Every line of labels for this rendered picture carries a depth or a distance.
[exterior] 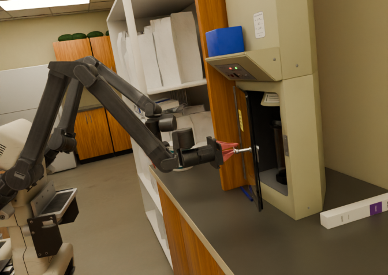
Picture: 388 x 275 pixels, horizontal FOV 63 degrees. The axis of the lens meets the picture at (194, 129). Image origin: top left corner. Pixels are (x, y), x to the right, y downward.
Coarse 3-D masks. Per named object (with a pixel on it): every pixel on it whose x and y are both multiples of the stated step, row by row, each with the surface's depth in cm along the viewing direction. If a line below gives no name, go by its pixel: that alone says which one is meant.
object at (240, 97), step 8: (240, 88) 109; (240, 96) 108; (240, 104) 111; (248, 104) 96; (248, 112) 97; (248, 120) 97; (240, 128) 124; (248, 128) 99; (248, 136) 102; (248, 144) 105; (248, 152) 109; (248, 160) 112; (248, 168) 116; (248, 176) 120; (256, 176) 101; (248, 184) 124; (256, 184) 102; (256, 192) 103; (256, 200) 106
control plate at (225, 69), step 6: (216, 66) 118; (222, 66) 114; (228, 66) 110; (234, 66) 106; (240, 66) 102; (228, 72) 116; (234, 72) 111; (240, 72) 107; (246, 72) 104; (234, 78) 118; (240, 78) 113; (246, 78) 109; (252, 78) 105
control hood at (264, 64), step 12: (276, 48) 94; (216, 60) 112; (228, 60) 104; (240, 60) 97; (252, 60) 92; (264, 60) 93; (276, 60) 94; (252, 72) 100; (264, 72) 94; (276, 72) 95
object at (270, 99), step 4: (264, 92) 114; (268, 92) 111; (272, 92) 109; (264, 96) 113; (268, 96) 110; (272, 96) 109; (276, 96) 108; (264, 100) 112; (268, 100) 110; (272, 100) 109; (276, 100) 108; (264, 104) 111; (268, 104) 110; (272, 104) 108; (276, 104) 107
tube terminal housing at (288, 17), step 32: (256, 0) 100; (288, 0) 93; (288, 32) 94; (288, 64) 96; (288, 96) 98; (288, 128) 99; (320, 128) 116; (288, 160) 103; (320, 160) 111; (288, 192) 107; (320, 192) 108
